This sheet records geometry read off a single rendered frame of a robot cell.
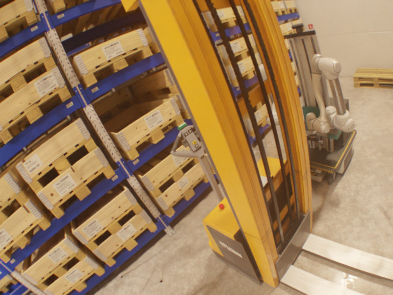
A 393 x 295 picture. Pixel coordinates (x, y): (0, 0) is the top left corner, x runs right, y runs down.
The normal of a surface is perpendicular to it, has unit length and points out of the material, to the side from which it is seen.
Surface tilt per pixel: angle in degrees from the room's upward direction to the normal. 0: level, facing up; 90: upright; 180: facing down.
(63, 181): 90
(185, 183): 90
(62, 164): 90
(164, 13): 90
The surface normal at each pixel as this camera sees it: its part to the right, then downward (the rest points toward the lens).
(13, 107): 0.61, 0.12
